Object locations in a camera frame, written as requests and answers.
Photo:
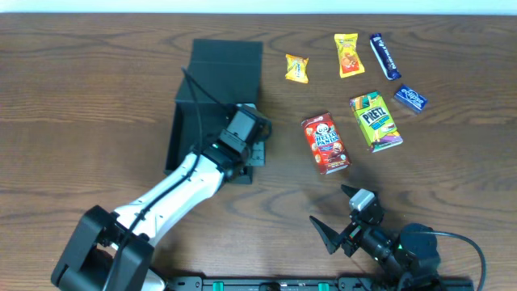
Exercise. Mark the dark blue chocolate bar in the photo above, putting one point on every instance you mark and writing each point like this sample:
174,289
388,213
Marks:
387,63

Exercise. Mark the small orange candy packet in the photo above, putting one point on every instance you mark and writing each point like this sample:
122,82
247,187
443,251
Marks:
296,69

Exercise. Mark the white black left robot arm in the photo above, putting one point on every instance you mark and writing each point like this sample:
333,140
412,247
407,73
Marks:
113,250

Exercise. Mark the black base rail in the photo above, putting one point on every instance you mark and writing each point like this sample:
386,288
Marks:
344,283

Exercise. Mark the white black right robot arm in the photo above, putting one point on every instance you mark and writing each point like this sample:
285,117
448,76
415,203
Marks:
409,257

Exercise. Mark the yellow orange snack packet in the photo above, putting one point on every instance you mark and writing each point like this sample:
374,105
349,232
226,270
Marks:
348,58

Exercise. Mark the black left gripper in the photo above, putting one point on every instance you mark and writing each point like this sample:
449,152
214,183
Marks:
257,153

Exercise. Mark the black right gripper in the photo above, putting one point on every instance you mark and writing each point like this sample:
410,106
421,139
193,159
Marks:
351,233

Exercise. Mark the blue Eclipse mint box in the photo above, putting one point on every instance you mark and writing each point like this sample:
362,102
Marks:
411,98

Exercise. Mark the black gift box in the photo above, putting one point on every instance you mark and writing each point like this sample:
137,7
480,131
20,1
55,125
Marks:
227,72

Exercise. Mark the red Hello Panda box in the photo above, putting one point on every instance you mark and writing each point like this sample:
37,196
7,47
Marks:
326,144

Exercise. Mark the yellow green Pretz box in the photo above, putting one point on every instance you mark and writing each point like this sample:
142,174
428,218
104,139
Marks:
375,121

